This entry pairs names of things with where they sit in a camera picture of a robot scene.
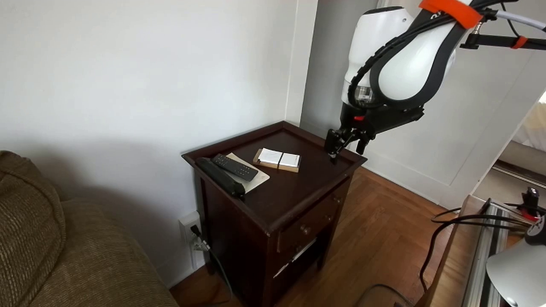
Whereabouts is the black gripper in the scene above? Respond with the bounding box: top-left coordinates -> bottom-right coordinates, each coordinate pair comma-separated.
325,110 -> 379,161

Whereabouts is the dark wooden drawer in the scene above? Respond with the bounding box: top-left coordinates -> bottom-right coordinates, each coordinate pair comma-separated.
277,178 -> 352,260

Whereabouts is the white square card box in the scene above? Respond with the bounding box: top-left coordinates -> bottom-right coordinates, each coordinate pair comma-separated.
253,146 -> 286,170
277,149 -> 303,173

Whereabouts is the dark wooden nightstand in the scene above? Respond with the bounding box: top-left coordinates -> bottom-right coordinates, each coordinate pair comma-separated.
181,119 -> 369,307

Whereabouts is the beige paper pad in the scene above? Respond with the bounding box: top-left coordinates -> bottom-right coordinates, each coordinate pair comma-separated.
222,149 -> 274,195

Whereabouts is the black remote control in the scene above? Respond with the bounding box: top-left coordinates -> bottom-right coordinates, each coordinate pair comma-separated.
212,151 -> 260,184

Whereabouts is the long black bar remote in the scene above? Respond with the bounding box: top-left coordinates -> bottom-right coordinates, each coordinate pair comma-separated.
195,155 -> 248,201

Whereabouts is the black red clamp knob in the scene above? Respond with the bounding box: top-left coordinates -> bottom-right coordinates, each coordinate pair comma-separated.
519,185 -> 543,221

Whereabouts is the olive fabric sofa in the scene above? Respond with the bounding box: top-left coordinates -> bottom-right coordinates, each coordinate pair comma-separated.
0,148 -> 181,307

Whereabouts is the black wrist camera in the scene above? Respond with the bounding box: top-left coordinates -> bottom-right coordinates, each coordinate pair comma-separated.
374,102 -> 427,132

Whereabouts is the thick black cable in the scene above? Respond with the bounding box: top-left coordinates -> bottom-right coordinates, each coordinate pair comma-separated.
419,197 -> 535,296

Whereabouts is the orange velcro strap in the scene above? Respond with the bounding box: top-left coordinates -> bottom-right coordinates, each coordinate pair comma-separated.
419,0 -> 485,30

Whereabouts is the white wall outlet with plugs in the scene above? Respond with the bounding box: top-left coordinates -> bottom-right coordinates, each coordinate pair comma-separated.
178,211 -> 212,252

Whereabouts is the black camera stand boom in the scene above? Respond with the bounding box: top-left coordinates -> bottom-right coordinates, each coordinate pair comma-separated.
460,32 -> 546,50

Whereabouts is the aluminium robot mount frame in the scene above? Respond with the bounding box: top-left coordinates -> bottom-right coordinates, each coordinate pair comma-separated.
461,194 -> 546,307

